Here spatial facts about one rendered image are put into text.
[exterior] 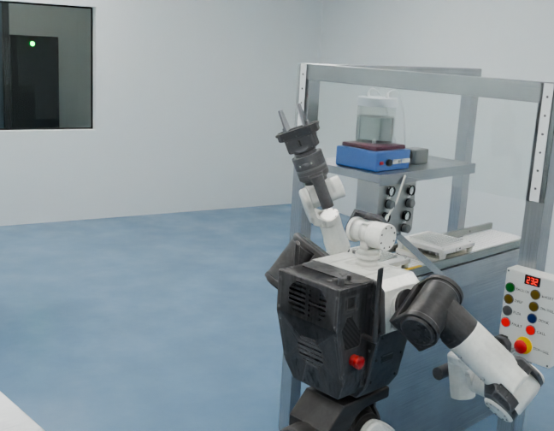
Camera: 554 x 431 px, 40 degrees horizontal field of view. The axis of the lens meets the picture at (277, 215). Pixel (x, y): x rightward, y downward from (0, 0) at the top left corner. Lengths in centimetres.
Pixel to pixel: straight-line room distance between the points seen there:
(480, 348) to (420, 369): 164
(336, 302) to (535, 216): 84
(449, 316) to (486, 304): 198
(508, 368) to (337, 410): 42
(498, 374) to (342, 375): 35
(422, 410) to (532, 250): 136
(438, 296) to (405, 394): 166
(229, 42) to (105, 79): 137
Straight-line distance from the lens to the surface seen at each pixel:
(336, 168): 285
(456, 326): 174
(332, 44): 835
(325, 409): 191
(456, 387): 208
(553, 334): 231
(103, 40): 742
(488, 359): 177
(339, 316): 171
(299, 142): 210
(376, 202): 274
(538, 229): 234
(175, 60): 770
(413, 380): 337
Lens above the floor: 177
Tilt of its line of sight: 13 degrees down
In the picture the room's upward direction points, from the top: 3 degrees clockwise
